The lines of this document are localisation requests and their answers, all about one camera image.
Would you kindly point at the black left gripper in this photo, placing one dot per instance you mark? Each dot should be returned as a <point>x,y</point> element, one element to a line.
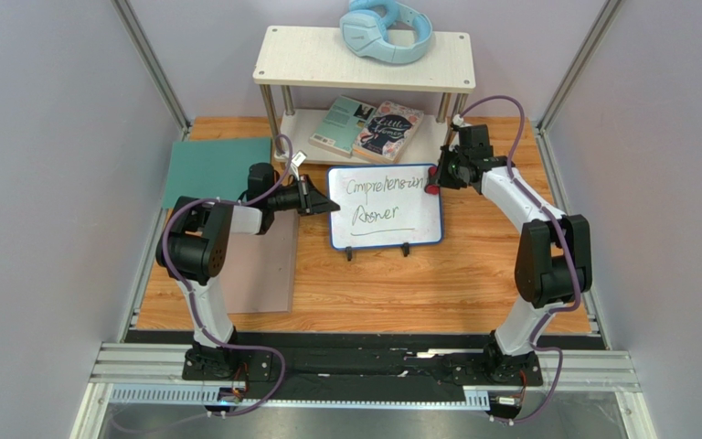
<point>311,201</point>

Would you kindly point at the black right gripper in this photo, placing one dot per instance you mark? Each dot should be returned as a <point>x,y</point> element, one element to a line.
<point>449,172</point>

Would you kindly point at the red whiteboard eraser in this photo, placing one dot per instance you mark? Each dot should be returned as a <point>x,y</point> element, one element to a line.
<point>432,186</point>

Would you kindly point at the blue framed whiteboard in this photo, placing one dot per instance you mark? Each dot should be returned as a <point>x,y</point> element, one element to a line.
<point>383,206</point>

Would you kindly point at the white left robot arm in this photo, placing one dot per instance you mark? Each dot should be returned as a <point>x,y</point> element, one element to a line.
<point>193,250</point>

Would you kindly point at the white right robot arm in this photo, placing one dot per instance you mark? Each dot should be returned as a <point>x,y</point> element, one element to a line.
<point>553,260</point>

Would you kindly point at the floral Little Women book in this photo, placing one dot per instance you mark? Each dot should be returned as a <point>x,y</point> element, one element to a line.
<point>387,133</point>

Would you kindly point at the teal paperback book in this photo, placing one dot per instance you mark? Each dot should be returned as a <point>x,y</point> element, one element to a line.
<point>341,126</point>

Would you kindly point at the pinkish brown mat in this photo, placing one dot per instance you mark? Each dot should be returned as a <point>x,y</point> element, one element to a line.
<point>258,274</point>

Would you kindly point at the teal green mat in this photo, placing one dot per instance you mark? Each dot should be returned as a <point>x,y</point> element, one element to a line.
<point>212,169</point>

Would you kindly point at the white two-tier shelf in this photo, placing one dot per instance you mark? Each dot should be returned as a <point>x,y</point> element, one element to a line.
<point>292,56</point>

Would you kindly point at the light blue headphones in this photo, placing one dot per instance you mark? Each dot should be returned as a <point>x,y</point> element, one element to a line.
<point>364,29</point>

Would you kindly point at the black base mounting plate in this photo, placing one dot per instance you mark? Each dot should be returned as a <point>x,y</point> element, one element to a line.
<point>337,367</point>

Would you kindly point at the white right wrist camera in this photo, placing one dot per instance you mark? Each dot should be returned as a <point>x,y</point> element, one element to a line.
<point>458,122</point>

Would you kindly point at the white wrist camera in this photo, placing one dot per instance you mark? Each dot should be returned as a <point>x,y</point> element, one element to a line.
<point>458,122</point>
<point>297,159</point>

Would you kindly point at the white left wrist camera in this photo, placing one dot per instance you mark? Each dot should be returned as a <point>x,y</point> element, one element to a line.
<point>297,159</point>

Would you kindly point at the metal wire whiteboard stand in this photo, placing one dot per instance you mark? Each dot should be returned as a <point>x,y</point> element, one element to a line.
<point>404,249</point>

